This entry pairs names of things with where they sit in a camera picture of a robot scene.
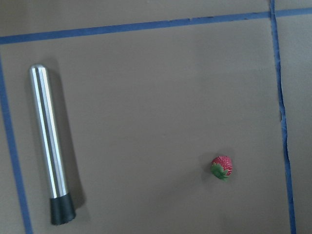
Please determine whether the red strawberry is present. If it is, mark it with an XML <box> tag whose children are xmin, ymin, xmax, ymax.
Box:
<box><xmin>210</xmin><ymin>156</ymin><xmax>233</xmax><ymax>181</ymax></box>

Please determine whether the steel muddler black tip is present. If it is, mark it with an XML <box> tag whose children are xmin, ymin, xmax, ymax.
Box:
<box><xmin>29</xmin><ymin>64</ymin><xmax>76</xmax><ymax>226</ymax></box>

